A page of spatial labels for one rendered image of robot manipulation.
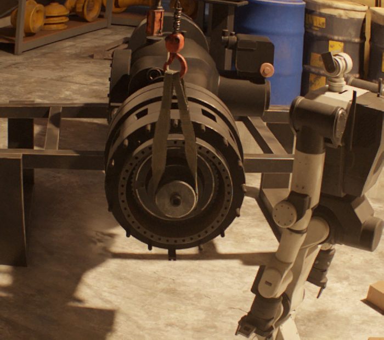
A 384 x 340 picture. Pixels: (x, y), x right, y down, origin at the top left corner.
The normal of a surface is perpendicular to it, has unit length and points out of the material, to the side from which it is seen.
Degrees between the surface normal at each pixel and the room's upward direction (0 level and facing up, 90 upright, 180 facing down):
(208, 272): 0
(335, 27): 90
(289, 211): 90
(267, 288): 90
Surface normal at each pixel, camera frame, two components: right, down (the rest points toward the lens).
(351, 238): -0.53, 0.58
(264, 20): -0.18, 0.29
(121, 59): 0.07, -0.62
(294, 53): 0.67, 0.27
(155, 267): 0.06, -0.95
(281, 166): 0.13, 0.31
